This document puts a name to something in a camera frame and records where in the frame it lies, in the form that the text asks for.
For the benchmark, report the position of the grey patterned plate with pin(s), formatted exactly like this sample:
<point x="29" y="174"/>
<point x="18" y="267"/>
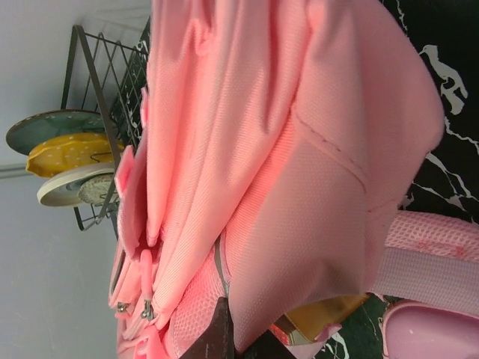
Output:
<point x="94" y="191"/>

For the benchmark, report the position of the pink student backpack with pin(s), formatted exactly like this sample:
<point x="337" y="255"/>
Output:
<point x="293" y="152"/>

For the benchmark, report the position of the brown leather wallet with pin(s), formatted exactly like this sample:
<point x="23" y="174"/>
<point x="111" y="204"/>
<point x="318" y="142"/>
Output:
<point x="305" y="324"/>

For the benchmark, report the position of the white rimmed plate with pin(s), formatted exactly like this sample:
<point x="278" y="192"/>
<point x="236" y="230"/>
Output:
<point x="62" y="190"/>

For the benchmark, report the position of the dark green plate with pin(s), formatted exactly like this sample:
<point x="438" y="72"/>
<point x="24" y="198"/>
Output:
<point x="36" y="129"/>

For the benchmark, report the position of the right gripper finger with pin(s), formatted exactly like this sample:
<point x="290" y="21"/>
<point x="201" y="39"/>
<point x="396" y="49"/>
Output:
<point x="217" y="341"/>

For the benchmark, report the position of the yellow dotted plate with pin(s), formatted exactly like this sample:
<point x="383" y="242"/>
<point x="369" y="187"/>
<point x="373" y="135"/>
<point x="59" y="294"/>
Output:
<point x="67" y="152"/>

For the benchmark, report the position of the metal wire dish rack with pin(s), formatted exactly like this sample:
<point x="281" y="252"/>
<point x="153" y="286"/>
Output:
<point x="116" y="74"/>

